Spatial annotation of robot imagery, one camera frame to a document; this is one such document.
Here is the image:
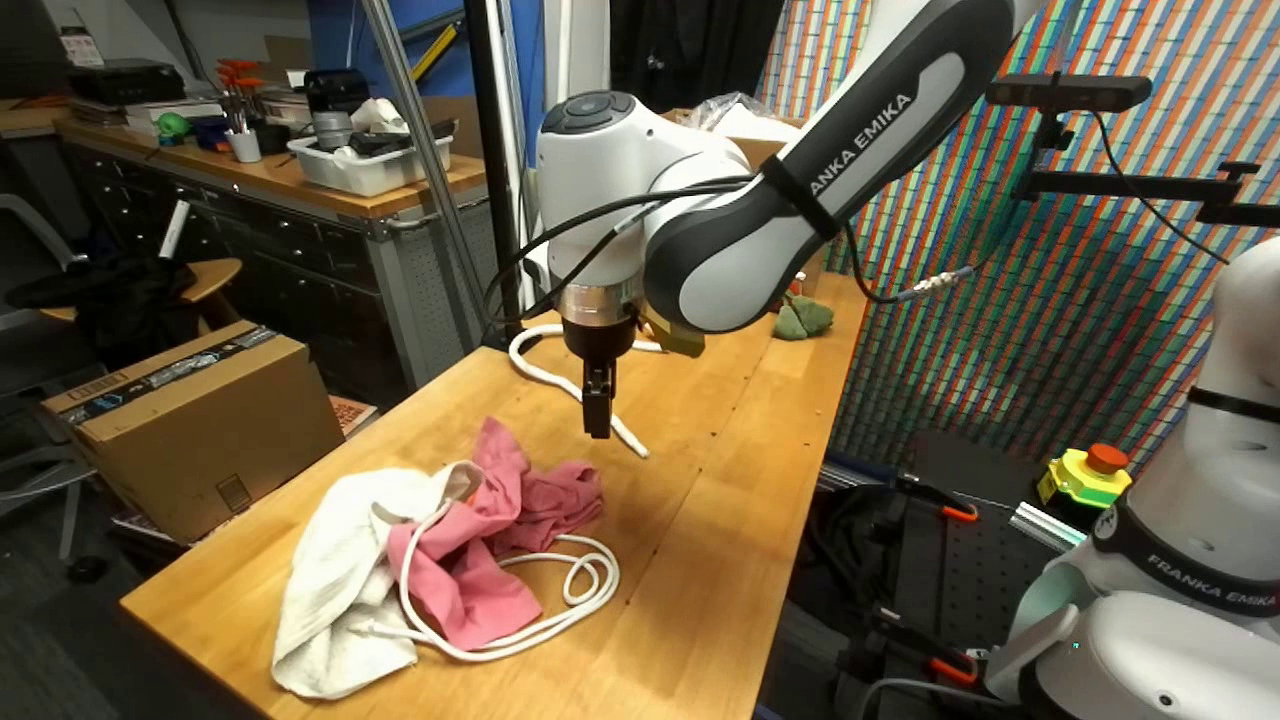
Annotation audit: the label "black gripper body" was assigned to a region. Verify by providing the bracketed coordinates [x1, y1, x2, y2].
[561, 317, 641, 391]

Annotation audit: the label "thick white rope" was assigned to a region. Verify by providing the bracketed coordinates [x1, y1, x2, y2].
[503, 321, 657, 462]

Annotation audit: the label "thin white cord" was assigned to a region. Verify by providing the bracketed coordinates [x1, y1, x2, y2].
[378, 455, 630, 668]

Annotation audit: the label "magenta pink cloth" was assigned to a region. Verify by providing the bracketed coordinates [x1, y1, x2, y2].
[384, 415, 610, 655]

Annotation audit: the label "olive green felt cloth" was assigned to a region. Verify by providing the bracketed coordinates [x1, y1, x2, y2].
[772, 292, 839, 344]

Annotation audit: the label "white towel cloth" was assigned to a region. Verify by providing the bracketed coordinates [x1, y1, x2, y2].
[271, 462, 485, 705]

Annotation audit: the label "black upright pole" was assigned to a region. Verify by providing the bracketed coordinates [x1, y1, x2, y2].
[462, 0, 537, 348]

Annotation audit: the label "silver slanted tripod pole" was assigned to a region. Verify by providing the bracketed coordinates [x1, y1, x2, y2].
[361, 0, 500, 344]

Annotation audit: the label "white plastic bin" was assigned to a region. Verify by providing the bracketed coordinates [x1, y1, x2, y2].
[283, 130, 458, 202]

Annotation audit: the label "white tube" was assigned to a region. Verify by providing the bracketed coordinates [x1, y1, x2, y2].
[480, 0, 541, 317]
[541, 0, 577, 111]

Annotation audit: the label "wooden workbench dark cabinets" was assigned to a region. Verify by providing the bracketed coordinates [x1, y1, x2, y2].
[56, 116, 491, 397]

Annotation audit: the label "cardboard box with black tape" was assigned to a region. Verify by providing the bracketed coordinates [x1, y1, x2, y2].
[39, 317, 350, 550]

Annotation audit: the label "wooden stool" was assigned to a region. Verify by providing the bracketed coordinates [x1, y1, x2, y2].
[35, 253, 248, 333]

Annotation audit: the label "blue board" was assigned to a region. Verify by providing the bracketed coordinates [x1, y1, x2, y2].
[308, 0, 552, 171]

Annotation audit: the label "white cup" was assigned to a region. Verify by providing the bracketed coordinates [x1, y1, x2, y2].
[222, 119, 266, 167]

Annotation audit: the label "multicoloured patterned backdrop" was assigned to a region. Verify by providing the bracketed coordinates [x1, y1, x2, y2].
[765, 0, 1263, 473]

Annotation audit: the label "small orange object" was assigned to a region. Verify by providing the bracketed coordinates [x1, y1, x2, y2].
[216, 53, 271, 96]

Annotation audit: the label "silver aluminium extrusion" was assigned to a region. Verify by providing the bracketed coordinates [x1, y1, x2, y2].
[1007, 497, 1097, 552]

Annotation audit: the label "black bag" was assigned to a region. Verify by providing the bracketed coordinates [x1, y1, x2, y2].
[10, 253, 204, 373]

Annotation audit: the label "yellow red emergency stop button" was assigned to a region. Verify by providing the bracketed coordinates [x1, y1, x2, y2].
[1035, 439, 1137, 515]

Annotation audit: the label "black case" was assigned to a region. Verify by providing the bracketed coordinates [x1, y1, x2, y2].
[65, 62, 193, 107]

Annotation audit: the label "grey office chair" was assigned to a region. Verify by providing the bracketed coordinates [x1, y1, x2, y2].
[0, 189, 88, 573]

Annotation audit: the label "orange clamp handle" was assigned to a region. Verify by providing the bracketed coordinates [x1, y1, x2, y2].
[933, 493, 990, 527]
[928, 648, 990, 691]

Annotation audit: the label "short white handle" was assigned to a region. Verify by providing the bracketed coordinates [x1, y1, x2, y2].
[155, 198, 198, 264]

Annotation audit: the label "black stereo camera bar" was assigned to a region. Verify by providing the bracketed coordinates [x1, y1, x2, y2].
[994, 71, 1156, 116]

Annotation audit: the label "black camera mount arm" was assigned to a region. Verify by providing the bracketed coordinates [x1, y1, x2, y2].
[1011, 111, 1280, 231]

